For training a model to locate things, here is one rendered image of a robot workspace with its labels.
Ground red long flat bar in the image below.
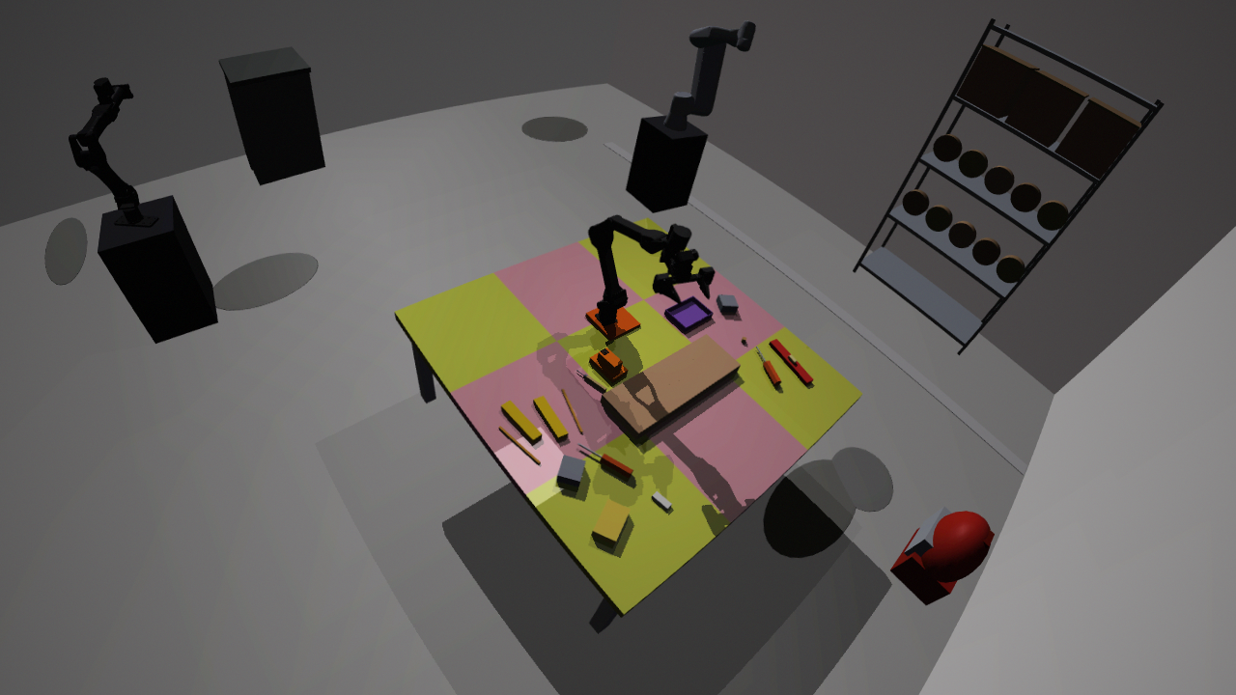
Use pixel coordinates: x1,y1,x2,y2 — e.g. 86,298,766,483
769,339,813,385

